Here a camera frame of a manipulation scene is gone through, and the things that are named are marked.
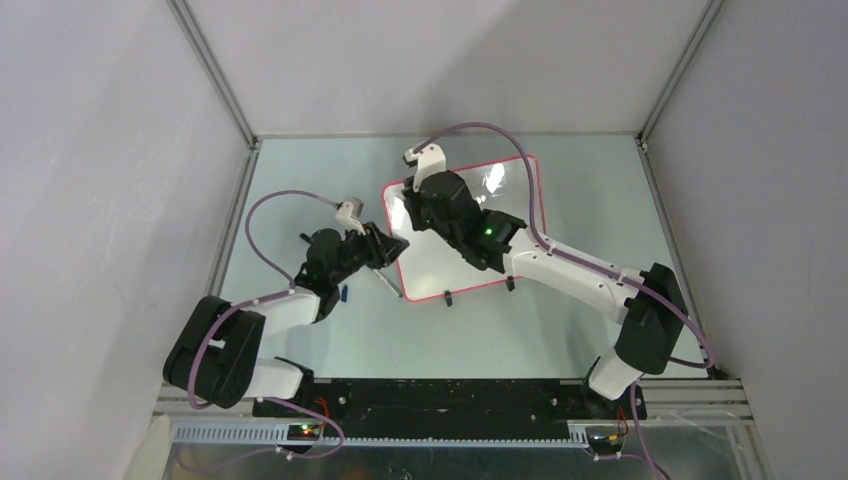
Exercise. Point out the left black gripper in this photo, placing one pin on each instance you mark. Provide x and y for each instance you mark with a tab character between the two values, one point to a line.
382	249

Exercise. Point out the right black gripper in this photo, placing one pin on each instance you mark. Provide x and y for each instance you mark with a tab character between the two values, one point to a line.
413	202

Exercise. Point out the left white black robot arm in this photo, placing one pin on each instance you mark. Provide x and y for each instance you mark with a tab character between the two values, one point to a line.
216	356

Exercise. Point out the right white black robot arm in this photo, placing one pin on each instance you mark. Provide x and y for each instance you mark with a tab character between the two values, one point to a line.
647	304

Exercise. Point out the green capped marker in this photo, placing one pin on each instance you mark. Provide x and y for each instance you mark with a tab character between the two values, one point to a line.
389	283

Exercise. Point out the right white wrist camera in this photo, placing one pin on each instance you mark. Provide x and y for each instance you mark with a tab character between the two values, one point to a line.
428	161

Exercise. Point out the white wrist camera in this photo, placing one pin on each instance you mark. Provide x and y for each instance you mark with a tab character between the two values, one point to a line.
428	161
348	215

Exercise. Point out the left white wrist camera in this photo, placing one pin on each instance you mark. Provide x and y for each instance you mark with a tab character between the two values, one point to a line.
348	215

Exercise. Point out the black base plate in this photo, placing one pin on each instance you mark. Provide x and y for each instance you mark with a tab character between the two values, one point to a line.
527	408

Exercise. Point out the grey slotted cable duct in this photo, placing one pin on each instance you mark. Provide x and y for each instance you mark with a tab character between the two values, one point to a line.
270	434

